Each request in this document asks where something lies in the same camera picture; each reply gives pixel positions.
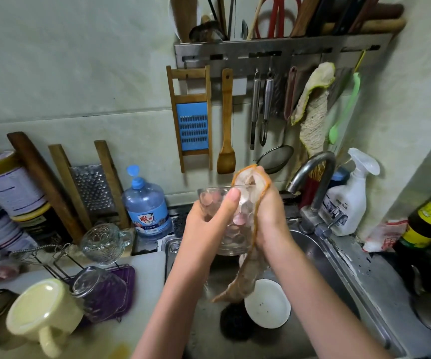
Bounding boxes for person's right hand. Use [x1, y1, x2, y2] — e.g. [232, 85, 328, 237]
[251, 167, 291, 251]

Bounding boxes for person's left hand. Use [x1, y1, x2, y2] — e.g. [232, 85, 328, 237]
[177, 187, 242, 275]

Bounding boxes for beige dish cloth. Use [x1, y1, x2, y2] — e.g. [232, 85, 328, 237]
[212, 164, 272, 305]

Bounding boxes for small clear glass cup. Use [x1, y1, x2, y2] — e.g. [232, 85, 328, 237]
[79, 222, 136, 265]

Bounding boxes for yellow mug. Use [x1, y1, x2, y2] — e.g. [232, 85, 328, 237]
[6, 278, 84, 359]

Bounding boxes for person's left forearm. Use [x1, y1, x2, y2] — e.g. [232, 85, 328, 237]
[132, 261, 216, 359]

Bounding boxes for person's right forearm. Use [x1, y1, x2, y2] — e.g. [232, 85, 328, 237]
[264, 235, 392, 359]

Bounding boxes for red container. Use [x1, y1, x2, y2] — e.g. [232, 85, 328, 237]
[298, 176, 320, 208]

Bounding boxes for mesh strainer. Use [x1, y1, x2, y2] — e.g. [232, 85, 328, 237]
[256, 65, 300, 175]

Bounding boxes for metal faucet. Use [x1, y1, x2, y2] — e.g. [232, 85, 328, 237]
[284, 152, 338, 232]

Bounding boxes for small blue water bottle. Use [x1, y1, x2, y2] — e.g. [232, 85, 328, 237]
[123, 165, 172, 238]

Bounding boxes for white spray bottle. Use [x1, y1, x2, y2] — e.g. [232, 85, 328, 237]
[319, 148, 381, 237]

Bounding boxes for blue capped bottle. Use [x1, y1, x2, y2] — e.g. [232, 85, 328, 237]
[331, 167, 351, 185]

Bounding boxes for white plate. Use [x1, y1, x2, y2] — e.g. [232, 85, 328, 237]
[244, 279, 292, 330]

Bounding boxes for purple plastic tray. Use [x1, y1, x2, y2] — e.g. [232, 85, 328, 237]
[47, 264, 136, 320]

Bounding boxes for stainless steel sink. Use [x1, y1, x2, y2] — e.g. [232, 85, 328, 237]
[163, 209, 411, 359]

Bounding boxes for wooden spatula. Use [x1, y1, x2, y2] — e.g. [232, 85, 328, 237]
[216, 68, 237, 175]

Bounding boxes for metal peeler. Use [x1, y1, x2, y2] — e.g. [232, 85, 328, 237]
[258, 68, 276, 147]
[248, 68, 263, 152]

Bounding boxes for wooden slicer with blue blade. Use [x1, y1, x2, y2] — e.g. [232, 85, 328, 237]
[166, 65, 214, 174]

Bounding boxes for pink and white plastic bag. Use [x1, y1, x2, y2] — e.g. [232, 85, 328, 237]
[361, 218, 411, 253]

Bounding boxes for wooden framed metal grater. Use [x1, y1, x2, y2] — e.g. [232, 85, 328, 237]
[48, 140, 132, 230]

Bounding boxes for dark bottle with yellow label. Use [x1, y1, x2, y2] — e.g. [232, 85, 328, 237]
[401, 183, 431, 249]

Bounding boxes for wooden rolling pin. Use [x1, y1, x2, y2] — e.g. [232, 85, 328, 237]
[6, 131, 87, 244]

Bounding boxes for dark metal ladle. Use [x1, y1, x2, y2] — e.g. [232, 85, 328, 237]
[189, 20, 226, 43]

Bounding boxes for bamboo skewer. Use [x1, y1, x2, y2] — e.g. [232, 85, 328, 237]
[247, 0, 267, 39]

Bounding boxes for stack of labelled tin cans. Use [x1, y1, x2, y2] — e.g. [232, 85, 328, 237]
[0, 151, 59, 255]

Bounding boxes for bundle of dark chopsticks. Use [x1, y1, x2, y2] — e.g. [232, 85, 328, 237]
[207, 0, 236, 40]

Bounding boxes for wooden scoop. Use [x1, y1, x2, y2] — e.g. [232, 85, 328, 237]
[171, 0, 199, 42]

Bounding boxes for black wire scourer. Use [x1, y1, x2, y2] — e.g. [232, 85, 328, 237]
[219, 303, 255, 343]

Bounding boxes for wall mounted metal utensil rack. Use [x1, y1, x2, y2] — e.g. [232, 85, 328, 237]
[174, 32, 395, 78]

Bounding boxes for metal wire cup rack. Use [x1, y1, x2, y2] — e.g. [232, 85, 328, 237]
[9, 239, 136, 324]

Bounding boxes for red handled scissors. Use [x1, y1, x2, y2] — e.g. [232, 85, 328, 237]
[254, 0, 302, 39]

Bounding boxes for brown handled knife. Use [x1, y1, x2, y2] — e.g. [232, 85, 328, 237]
[349, 0, 385, 34]
[289, 0, 325, 38]

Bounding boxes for black handled knife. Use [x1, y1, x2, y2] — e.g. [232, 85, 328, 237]
[331, 0, 370, 36]
[305, 0, 340, 37]

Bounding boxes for light wooden handle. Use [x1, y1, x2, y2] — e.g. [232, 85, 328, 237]
[322, 18, 408, 36]

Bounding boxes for dark wooden handle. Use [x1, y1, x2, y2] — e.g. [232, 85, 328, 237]
[334, 2, 405, 21]

